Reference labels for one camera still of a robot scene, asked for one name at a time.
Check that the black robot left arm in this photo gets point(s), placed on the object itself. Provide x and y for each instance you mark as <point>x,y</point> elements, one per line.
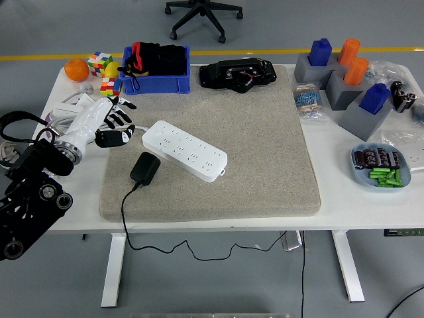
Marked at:
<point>30,198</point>

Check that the black office chair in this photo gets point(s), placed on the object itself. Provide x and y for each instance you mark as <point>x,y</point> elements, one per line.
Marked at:
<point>202,16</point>

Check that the blue block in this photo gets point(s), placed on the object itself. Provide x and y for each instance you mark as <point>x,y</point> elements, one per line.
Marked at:
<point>374,99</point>
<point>319,53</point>

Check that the white round wall plug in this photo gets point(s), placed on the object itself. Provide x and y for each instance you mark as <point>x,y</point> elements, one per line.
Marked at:
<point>86,87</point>

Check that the colourful puzzle cube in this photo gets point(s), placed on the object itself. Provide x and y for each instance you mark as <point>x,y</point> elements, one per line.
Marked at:
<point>111,86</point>
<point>99,64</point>

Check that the silver metal box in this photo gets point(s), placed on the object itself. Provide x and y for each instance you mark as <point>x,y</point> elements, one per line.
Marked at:
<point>292,241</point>

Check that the white rectangular box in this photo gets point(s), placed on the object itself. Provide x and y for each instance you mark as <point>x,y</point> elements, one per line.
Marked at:
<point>64,109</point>

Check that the bag of resistors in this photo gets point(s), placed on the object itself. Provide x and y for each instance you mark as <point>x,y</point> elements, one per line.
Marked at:
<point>309,101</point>

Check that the bag of blue parts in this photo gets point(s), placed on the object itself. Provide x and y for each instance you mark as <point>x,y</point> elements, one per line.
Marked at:
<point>419,112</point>

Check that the blue plastic bin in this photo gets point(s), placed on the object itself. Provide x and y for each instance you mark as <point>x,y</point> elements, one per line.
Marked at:
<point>155,84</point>

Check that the orange cylinder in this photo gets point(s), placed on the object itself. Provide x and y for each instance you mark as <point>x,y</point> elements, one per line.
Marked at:
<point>349,51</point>
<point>356,71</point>

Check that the clear plastic bag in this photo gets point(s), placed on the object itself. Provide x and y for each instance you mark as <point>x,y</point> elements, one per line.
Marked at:
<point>397,137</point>

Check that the green battery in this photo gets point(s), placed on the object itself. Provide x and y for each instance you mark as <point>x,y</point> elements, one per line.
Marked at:
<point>397,176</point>
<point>383,185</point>
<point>395,183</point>
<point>377,176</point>
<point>379,171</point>

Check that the black machine part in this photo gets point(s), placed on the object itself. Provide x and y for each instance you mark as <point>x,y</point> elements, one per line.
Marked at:
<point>218,74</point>

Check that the clear bag of small parts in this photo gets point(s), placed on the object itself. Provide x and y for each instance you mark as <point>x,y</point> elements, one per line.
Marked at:
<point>381,71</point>

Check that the black capacitor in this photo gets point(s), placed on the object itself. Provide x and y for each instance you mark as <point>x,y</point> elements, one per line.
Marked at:
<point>358,159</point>
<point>381,155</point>
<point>370,157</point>
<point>394,159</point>

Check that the grey-brown mat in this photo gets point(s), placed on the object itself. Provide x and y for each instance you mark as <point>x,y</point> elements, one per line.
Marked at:
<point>258,159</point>

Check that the white power strip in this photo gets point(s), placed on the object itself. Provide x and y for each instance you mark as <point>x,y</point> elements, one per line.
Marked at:
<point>185,149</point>

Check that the table control panel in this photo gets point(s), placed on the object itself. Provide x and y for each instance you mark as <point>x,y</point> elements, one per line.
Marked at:
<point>404,232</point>

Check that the grey holder block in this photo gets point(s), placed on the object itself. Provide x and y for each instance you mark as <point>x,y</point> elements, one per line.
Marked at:
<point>338,68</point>
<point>303,74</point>
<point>341,96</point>
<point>359,126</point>

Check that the black foam stack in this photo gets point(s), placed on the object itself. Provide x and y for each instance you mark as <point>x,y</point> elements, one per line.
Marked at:
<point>172,59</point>

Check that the orange fruit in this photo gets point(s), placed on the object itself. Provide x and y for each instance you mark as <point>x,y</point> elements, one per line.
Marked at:
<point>77,69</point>

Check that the light blue plate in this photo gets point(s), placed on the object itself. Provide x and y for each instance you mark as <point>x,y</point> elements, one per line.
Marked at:
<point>362,179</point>

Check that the black cylinder cell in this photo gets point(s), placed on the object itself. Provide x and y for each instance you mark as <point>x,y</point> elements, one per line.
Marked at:
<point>411,99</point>
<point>396,86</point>
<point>401,102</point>

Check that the white table leg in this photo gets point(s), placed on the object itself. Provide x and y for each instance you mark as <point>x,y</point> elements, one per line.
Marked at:
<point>114,268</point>
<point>349,268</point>

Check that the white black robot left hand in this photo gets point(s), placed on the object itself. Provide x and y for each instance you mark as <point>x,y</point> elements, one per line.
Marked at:
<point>89,119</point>

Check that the white square panel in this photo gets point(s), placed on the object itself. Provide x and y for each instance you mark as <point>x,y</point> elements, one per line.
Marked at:
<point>84,99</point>

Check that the black plug adapter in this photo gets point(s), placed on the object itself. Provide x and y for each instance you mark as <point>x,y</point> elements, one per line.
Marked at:
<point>144,168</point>

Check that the black red cloth bundle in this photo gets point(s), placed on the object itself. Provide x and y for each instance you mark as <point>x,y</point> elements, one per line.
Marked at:
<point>142,56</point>

